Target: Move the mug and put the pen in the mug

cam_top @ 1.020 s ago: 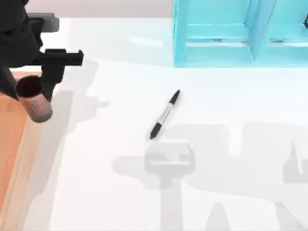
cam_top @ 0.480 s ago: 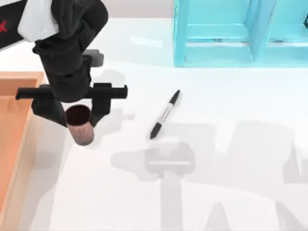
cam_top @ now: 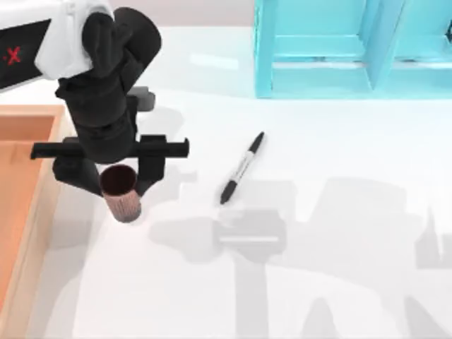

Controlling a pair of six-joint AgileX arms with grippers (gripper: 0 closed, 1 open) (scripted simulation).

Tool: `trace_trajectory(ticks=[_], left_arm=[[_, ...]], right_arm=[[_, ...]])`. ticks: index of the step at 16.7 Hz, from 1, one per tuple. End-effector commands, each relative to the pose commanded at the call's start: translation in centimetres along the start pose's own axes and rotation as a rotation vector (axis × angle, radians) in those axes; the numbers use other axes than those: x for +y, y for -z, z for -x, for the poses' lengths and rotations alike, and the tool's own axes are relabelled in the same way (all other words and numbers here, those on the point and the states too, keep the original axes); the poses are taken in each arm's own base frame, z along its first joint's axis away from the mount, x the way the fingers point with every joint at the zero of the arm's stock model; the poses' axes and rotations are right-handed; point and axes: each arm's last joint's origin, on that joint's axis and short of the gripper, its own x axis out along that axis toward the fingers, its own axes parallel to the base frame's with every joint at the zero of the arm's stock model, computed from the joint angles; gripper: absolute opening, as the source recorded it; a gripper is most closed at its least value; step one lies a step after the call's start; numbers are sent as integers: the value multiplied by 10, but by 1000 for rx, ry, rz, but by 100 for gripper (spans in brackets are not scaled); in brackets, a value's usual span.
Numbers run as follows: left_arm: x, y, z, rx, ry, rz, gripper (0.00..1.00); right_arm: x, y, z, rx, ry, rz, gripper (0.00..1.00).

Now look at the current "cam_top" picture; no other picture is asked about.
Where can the light blue rack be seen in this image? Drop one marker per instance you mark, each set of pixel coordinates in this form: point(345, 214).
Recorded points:
point(318, 67)

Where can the shallow salmon-coloured box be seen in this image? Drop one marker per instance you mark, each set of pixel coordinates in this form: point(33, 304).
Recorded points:
point(21, 169)

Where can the black marker pen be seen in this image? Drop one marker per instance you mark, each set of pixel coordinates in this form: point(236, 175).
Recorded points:
point(240, 169)

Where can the pink ribbed cup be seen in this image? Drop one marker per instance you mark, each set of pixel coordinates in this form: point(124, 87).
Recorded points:
point(121, 197)

